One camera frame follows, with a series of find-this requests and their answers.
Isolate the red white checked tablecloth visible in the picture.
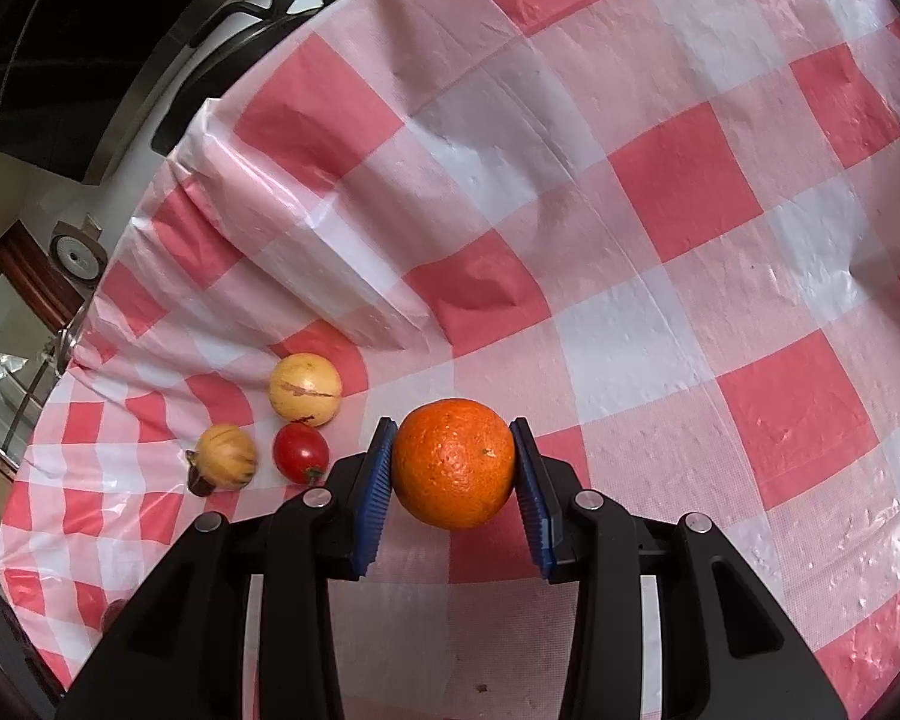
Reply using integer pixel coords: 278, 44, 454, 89
0, 0, 900, 720

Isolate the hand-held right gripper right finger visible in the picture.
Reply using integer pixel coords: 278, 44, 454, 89
508, 417, 848, 720

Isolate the small yellow pepino brown stem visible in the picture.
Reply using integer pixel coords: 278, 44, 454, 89
186, 424, 259, 497

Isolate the red cherry tomato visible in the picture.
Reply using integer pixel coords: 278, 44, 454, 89
272, 422, 330, 485

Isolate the orange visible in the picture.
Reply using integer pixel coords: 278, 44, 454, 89
391, 397, 516, 530

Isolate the large yellow striped pepino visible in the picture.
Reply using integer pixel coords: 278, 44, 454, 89
268, 353, 344, 427

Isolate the black metal rack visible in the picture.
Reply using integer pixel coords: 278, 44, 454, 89
152, 0, 323, 157

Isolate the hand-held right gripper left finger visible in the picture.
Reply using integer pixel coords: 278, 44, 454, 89
56, 417, 398, 720

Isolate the brown wooden furniture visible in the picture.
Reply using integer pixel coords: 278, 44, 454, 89
0, 229, 95, 335

